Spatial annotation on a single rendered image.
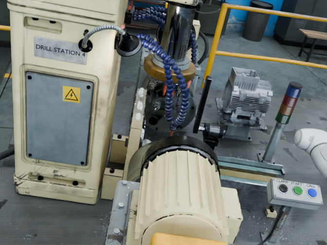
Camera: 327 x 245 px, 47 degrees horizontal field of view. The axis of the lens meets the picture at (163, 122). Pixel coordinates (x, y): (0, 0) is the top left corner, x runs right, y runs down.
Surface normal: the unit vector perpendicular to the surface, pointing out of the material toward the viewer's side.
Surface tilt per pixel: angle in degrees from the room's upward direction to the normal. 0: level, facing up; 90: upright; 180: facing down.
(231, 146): 0
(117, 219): 0
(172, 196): 22
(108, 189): 90
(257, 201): 90
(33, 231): 0
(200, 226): 90
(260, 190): 90
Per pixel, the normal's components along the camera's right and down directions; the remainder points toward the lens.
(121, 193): 0.18, -0.84
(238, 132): -0.02, 0.51
